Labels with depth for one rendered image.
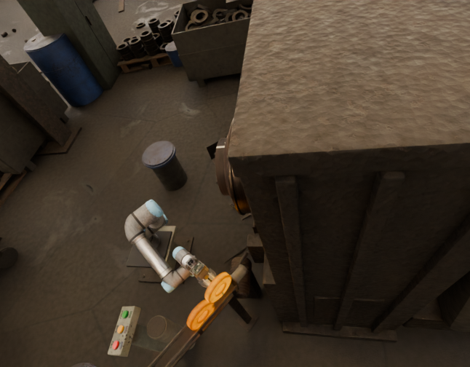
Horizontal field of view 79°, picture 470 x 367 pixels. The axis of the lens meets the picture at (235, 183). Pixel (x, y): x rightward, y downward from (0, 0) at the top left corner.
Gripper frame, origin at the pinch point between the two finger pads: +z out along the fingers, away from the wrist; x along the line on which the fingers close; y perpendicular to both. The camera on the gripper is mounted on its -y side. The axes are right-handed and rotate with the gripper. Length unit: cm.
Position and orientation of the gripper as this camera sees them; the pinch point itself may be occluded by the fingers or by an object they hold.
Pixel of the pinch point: (217, 286)
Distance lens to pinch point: 145.4
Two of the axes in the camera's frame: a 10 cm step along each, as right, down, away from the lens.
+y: -4.0, -6.7, -6.3
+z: 6.5, 2.7, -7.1
